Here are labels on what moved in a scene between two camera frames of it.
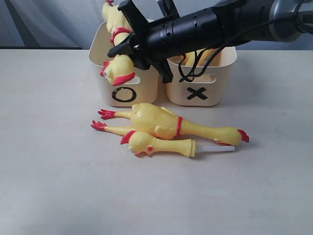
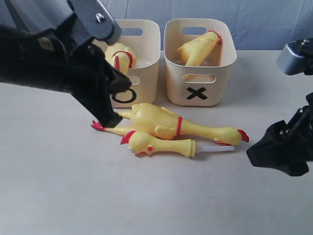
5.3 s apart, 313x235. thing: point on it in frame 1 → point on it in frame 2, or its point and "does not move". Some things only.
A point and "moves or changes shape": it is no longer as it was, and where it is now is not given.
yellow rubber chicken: (121, 68) moves or changes shape
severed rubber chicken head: (142, 144) does not move
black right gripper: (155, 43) → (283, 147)
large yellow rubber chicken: (162, 124) does not move
